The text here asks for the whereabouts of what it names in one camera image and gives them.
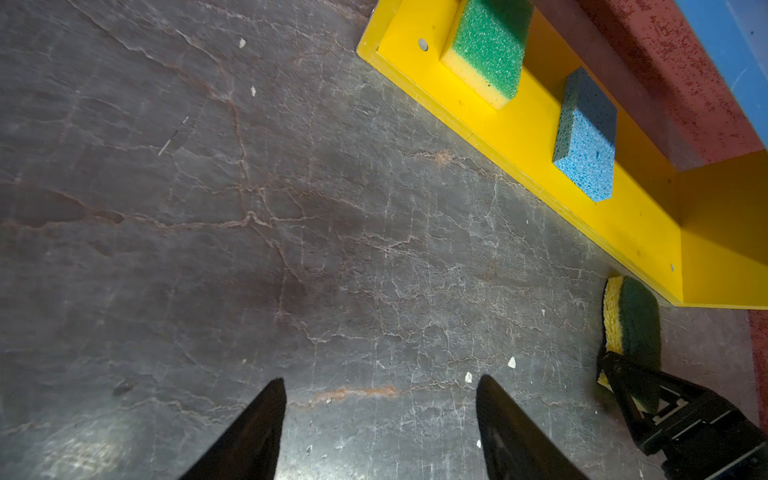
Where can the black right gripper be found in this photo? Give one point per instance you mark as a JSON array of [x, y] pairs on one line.
[[701, 434]]

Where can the bright green yellow sponge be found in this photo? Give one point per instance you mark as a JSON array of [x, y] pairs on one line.
[[486, 47]]

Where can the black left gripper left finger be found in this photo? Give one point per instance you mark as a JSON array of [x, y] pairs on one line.
[[250, 446]]

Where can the blue sponge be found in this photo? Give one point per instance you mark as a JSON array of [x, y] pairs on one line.
[[585, 146]]

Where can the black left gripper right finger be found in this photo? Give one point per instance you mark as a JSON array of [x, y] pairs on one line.
[[513, 446]]

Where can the dark green wavy sponge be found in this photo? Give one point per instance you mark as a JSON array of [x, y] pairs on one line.
[[631, 322]]

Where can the yellow wooden two-tier shelf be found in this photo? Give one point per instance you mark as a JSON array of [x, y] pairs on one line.
[[698, 238]]

